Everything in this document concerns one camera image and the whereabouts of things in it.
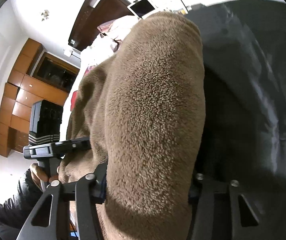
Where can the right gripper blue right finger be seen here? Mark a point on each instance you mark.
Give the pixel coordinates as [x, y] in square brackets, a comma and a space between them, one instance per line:
[227, 210]

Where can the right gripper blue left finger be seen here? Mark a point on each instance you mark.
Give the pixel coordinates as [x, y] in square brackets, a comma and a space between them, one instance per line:
[68, 211]

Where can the brown fleece garment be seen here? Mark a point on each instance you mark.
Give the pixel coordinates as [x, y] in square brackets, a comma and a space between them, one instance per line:
[143, 110]

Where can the person's dark sleeved forearm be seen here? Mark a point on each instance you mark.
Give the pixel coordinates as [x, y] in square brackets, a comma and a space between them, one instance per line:
[15, 210]

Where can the person's hand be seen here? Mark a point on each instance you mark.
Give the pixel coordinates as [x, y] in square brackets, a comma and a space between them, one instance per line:
[38, 175]

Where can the red folded garment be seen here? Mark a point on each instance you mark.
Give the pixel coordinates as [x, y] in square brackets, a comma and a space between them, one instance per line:
[73, 99]

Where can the brown wooden wardrobe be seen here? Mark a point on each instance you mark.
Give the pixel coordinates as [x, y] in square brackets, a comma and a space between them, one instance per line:
[36, 75]

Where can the pink striped pillow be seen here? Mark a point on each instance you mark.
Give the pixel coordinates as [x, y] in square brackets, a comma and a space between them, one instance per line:
[118, 29]

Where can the dark wooden headboard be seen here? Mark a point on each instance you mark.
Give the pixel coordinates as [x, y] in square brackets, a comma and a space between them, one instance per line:
[92, 14]

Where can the black plastic sheet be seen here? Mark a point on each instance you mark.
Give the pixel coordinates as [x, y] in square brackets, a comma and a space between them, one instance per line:
[244, 137]

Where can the white tablet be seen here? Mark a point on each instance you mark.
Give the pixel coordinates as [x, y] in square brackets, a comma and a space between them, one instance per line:
[141, 8]

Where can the photo collage frame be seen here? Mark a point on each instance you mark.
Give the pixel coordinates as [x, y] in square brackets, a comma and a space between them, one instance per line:
[177, 7]

